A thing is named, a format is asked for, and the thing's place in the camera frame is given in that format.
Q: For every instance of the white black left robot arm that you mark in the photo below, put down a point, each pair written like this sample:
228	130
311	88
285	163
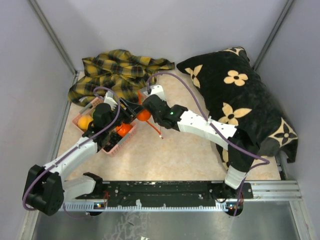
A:
47	187

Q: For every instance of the pink plastic basket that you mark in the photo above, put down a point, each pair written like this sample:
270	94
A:
88	110

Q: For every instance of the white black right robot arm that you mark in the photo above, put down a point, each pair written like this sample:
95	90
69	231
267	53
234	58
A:
242	147

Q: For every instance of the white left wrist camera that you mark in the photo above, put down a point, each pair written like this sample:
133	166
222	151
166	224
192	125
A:
111	98

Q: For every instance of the yellow-orange toy peach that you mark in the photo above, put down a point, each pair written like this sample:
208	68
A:
84	121

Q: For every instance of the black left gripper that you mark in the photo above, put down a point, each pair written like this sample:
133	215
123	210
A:
131	110

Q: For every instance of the yellow plaid shirt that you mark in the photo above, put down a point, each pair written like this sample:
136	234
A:
118	70

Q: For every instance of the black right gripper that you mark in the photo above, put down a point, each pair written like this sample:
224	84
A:
163	101

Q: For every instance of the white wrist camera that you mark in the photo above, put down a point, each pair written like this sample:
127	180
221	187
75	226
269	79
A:
156	89
111	98

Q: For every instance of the black floral pillow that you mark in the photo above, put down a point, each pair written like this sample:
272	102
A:
234	94

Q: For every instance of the orange toy fruit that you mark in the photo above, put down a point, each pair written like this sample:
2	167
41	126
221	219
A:
123	129
143	116

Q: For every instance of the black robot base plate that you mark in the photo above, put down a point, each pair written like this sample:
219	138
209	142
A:
166	193

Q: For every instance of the dark toy grapes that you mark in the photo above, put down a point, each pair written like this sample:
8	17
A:
114	139

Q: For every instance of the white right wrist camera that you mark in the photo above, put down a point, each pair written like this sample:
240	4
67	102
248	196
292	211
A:
156	89

